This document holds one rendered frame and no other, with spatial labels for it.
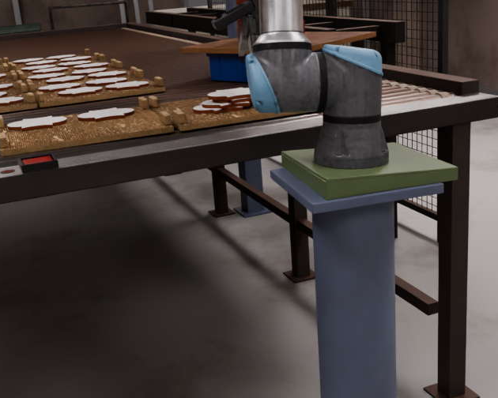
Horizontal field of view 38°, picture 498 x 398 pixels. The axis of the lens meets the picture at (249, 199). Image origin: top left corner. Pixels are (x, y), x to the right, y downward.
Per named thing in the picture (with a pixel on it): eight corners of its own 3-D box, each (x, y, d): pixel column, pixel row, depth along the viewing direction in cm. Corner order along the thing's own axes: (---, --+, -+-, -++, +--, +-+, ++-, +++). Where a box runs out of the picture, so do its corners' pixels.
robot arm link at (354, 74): (389, 116, 140) (391, 44, 137) (320, 118, 139) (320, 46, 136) (373, 107, 152) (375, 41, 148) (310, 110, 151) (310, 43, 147)
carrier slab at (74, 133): (174, 132, 179) (173, 125, 178) (1, 157, 167) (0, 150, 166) (145, 110, 211) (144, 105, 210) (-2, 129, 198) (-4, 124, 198)
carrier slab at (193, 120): (330, 109, 192) (330, 103, 192) (181, 131, 179) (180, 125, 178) (278, 92, 223) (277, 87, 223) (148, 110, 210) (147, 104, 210)
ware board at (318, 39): (376, 36, 263) (376, 31, 262) (296, 54, 227) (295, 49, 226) (267, 36, 294) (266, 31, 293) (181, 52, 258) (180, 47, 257)
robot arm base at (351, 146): (401, 165, 143) (404, 115, 141) (331, 171, 139) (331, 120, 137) (368, 151, 157) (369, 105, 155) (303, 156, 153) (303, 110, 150)
